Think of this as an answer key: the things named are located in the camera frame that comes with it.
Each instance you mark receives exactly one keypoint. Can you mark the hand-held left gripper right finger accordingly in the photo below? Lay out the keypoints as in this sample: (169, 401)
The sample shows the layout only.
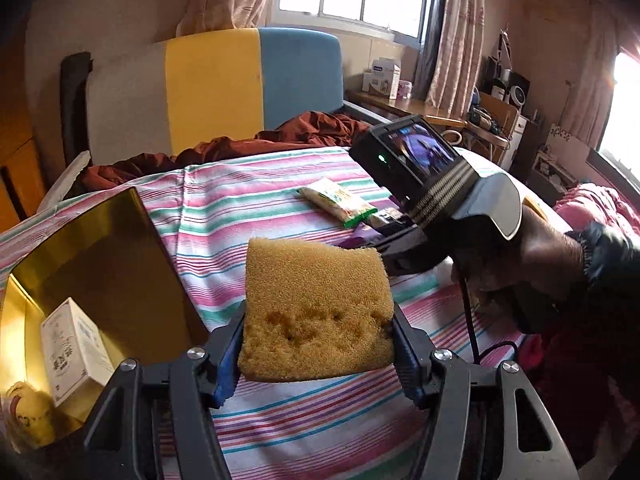
(402, 355)

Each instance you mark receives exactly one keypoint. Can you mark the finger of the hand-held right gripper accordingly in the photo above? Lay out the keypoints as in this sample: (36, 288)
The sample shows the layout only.
(400, 241)
(395, 219)

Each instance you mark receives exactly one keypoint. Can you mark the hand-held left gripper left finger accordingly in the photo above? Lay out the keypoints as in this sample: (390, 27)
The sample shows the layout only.
(227, 362)

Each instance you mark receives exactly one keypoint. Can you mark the purple snack packet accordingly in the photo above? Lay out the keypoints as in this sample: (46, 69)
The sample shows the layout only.
(362, 236)

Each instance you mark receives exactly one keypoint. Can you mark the yellow-brown sponge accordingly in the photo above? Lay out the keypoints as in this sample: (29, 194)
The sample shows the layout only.
(310, 300)

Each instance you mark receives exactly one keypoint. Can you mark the gold metal box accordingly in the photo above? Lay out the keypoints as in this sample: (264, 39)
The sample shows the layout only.
(100, 260)

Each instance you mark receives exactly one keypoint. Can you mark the person's right forearm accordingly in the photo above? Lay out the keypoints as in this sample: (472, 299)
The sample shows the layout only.
(610, 255)

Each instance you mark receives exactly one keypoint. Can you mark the person's right hand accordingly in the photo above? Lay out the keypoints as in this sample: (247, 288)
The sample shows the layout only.
(525, 265)

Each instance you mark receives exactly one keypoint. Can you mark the green and white snack packet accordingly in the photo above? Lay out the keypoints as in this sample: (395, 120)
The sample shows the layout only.
(340, 200)

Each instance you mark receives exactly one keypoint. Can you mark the wooden desk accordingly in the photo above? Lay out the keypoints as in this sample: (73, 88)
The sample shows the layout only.
(400, 107)

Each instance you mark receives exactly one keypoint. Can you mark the small white cabinet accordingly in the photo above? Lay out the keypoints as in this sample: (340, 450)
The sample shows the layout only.
(515, 140)

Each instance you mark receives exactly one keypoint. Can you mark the black appliance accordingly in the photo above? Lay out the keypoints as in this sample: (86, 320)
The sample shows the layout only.
(505, 85)

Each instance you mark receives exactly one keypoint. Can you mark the white cardboard box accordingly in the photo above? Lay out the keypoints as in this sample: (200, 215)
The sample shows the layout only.
(382, 77)

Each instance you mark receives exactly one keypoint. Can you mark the rust-brown blanket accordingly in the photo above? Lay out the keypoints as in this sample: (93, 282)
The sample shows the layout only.
(300, 130)

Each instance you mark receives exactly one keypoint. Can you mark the pink patterned curtain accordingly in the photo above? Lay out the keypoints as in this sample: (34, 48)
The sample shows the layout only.
(460, 35)

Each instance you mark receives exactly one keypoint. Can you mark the white printed carton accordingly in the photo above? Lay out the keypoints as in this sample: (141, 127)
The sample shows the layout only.
(75, 350)

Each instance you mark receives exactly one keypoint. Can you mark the pink blanket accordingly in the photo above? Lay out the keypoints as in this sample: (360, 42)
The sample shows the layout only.
(600, 210)

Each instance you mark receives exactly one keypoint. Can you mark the person's dark clothing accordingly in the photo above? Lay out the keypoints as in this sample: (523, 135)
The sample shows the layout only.
(590, 370)

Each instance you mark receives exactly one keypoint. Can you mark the side window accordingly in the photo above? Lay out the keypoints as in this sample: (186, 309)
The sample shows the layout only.
(625, 110)

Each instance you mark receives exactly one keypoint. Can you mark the yellow soft toy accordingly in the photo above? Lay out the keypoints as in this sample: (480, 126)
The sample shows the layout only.
(30, 415)

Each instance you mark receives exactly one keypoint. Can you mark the grey yellow blue sofa chair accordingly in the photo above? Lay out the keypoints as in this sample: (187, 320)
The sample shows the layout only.
(210, 85)

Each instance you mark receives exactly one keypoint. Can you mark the orange wooden cabinet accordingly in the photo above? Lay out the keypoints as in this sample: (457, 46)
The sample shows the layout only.
(20, 175)

